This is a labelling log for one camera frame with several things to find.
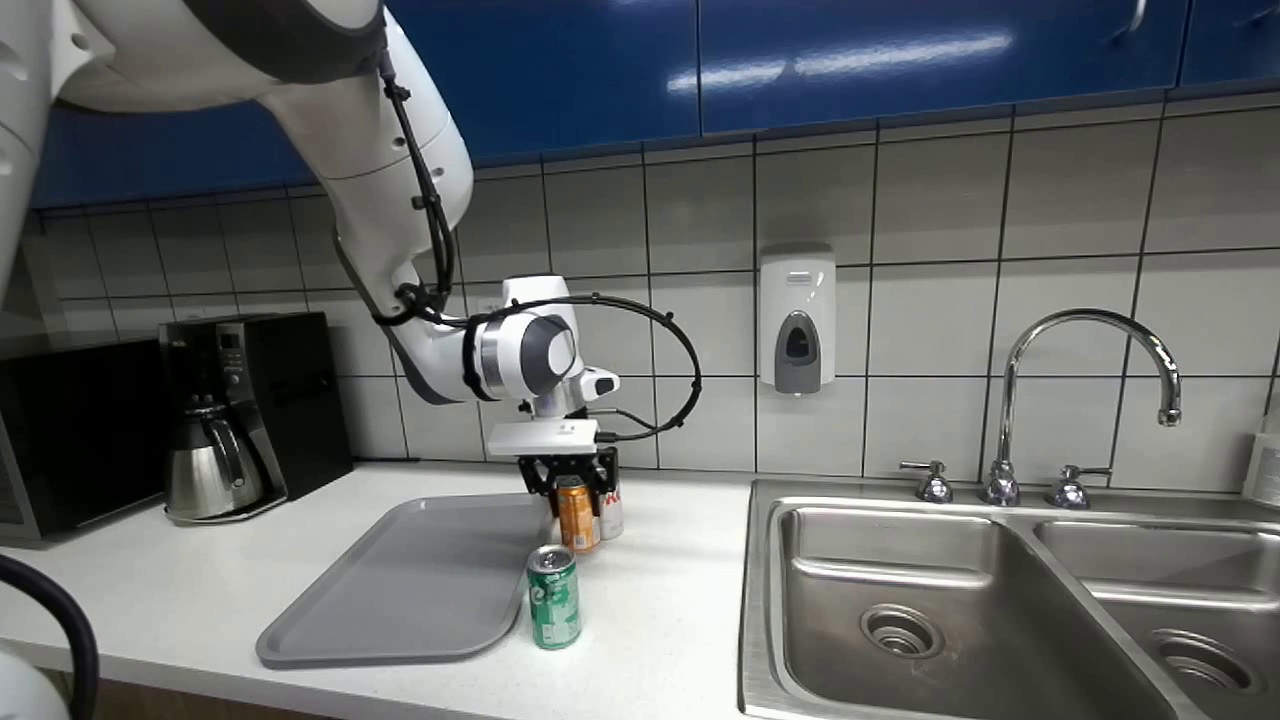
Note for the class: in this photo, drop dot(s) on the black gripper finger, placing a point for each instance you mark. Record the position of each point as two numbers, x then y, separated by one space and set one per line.
541 492
610 500

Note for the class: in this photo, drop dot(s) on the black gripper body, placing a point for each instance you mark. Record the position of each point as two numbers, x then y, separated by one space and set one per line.
566 471

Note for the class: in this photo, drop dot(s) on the orange soda can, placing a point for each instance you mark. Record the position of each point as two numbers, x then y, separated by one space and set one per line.
578 519

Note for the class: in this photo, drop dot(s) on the green soda can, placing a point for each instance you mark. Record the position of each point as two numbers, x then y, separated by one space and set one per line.
554 596

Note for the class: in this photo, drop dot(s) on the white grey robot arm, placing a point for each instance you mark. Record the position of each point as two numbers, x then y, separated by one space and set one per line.
369 121

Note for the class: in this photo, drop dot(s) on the grey plastic tray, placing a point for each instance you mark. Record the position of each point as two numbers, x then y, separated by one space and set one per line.
428 583

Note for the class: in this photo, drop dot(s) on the white soap dispenser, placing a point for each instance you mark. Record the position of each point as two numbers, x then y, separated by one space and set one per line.
797 322

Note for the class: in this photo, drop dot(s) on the stainless steel double sink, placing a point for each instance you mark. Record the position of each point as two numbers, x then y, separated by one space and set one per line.
870 604

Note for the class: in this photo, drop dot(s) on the black steel coffee maker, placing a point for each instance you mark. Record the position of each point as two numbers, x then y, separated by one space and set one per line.
278 381

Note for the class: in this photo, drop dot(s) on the steel coffee carafe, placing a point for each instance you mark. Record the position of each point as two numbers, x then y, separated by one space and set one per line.
212 471

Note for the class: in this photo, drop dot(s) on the blue upper cabinets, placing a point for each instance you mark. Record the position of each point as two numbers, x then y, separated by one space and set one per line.
568 76

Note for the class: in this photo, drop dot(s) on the chrome gooseneck faucet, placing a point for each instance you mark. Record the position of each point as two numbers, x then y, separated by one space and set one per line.
1064 401

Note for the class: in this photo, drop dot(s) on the black microwave oven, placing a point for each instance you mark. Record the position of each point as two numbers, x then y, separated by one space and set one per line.
83 436

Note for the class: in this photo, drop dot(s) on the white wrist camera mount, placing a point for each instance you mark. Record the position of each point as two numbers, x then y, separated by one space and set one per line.
541 436

